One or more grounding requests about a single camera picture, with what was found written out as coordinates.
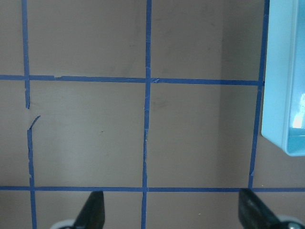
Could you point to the turquoise plastic bin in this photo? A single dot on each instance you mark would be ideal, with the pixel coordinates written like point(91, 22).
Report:
point(283, 121)

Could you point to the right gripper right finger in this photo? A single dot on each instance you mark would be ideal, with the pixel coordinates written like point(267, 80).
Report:
point(254, 214)

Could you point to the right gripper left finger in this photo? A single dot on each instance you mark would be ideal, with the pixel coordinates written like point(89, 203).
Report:
point(92, 214)

